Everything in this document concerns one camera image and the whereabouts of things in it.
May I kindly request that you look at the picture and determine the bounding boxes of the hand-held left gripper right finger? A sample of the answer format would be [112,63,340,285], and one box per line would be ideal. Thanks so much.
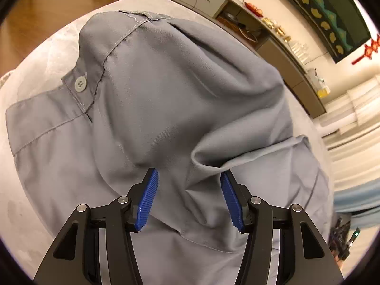
[220,171,345,285]

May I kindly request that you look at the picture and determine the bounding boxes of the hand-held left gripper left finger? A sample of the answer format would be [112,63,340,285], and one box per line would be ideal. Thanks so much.
[33,168,159,285]

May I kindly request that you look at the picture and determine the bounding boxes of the grey button-up garment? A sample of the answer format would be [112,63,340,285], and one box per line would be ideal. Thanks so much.
[5,10,331,285]

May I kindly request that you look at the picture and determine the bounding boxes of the cream curtains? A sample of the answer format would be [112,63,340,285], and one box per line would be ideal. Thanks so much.
[314,76,380,191]

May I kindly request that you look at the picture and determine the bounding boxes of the long low tv cabinet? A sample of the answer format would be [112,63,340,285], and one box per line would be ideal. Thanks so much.
[157,0,328,118]

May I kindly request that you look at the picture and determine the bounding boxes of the clear glasses set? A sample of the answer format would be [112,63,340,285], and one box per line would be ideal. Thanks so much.
[289,41,311,65]

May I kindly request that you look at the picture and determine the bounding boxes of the gold ornaments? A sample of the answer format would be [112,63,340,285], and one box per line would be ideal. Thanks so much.
[262,16,293,43]

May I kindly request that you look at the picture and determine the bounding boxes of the red hanging knot decoration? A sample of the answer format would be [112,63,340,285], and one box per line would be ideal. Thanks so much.
[351,33,380,66]

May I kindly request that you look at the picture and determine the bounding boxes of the red fruit plate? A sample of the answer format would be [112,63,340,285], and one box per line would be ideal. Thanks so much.
[243,2,265,17]

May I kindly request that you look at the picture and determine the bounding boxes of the wall television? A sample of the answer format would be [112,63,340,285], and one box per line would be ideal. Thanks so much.
[261,0,372,65]

